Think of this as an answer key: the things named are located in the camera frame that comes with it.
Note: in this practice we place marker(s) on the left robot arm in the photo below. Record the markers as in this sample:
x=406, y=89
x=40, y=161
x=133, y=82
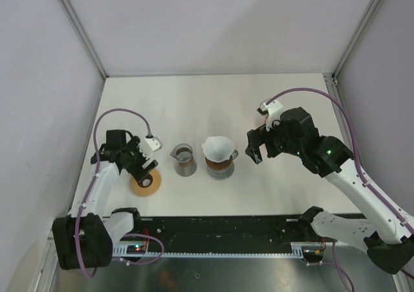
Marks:
x=83, y=238

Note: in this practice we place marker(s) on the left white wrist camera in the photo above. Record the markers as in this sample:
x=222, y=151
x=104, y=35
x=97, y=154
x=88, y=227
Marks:
x=149, y=145

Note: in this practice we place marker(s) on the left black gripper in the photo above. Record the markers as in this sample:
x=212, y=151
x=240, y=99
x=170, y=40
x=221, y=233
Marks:
x=134, y=145

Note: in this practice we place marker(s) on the aluminium corner post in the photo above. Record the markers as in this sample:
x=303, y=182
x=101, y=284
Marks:
x=82, y=35
x=361, y=28

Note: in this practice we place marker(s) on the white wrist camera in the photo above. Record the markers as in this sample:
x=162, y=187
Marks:
x=149, y=145
x=271, y=112

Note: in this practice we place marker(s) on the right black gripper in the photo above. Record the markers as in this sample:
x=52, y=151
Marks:
x=257, y=137

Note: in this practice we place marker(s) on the clear ribbed glass server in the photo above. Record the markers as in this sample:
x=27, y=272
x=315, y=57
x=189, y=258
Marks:
x=222, y=174

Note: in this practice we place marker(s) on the white paper cone filter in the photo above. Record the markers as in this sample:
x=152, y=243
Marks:
x=218, y=149

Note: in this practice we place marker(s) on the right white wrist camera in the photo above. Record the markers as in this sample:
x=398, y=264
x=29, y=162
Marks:
x=271, y=112

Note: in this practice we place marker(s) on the left aluminium corner post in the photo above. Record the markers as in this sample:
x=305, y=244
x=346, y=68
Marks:
x=82, y=35

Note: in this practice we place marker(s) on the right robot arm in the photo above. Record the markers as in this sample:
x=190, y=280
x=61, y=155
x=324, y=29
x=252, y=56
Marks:
x=386, y=232

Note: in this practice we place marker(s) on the grey glass carafe with collar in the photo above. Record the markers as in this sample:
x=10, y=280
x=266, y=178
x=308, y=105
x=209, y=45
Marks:
x=183, y=154

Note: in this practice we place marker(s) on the right aluminium corner post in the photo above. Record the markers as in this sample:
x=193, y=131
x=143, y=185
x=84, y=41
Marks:
x=361, y=28

